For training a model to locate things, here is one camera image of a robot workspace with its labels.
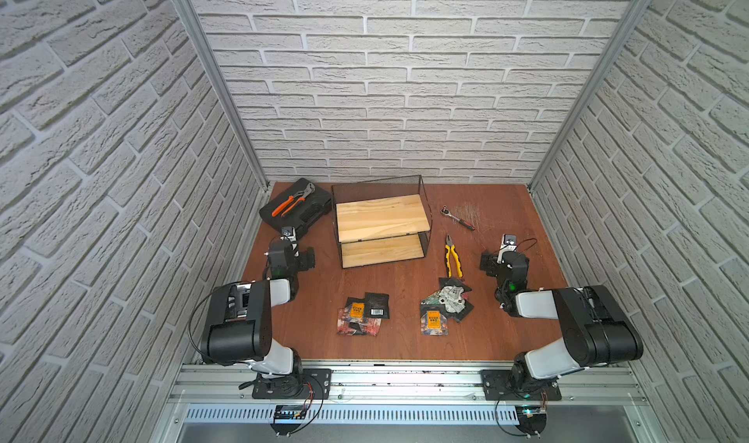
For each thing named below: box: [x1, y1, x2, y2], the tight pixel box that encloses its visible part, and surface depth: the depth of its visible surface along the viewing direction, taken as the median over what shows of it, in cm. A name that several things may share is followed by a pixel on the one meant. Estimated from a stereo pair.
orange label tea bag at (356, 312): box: [347, 302, 365, 323], surface depth 87 cm
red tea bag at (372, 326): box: [362, 317, 383, 337], surface depth 85 cm
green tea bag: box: [420, 291, 440, 306], surface depth 90 cm
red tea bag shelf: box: [336, 317, 356, 336], surface depth 85 cm
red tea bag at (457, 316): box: [439, 293, 474, 323], surface depth 87 cm
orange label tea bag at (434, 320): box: [420, 304, 449, 336], surface depth 86 cm
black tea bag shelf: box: [363, 291, 391, 320], surface depth 87 cm
